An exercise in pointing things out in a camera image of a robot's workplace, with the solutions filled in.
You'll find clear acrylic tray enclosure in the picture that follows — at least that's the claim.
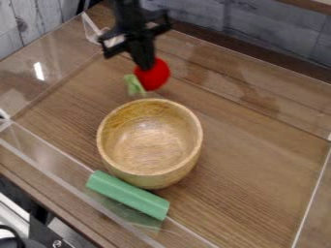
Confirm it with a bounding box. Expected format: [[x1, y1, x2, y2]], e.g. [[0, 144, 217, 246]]
[[0, 19, 331, 248]]

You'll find green rectangular block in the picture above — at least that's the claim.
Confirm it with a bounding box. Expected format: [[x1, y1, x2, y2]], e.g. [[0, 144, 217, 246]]
[[85, 170, 170, 221]]

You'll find red plush fruit green leaf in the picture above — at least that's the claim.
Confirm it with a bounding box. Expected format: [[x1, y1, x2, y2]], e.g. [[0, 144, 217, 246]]
[[124, 58, 170, 96]]

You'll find black cable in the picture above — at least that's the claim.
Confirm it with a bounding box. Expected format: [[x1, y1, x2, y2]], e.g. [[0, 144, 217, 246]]
[[0, 224, 23, 248]]

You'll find black metal mount bracket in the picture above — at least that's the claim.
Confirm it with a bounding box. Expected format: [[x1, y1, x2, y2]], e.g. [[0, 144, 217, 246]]
[[27, 216, 71, 248]]

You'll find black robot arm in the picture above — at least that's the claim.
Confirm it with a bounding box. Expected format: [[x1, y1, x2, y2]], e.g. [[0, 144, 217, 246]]
[[97, 0, 172, 71]]

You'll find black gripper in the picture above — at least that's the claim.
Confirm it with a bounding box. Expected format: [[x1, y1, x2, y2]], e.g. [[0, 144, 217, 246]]
[[102, 9, 172, 71]]

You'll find wooden bowl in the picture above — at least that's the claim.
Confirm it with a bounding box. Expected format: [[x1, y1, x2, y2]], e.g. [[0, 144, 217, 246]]
[[96, 98, 202, 190]]

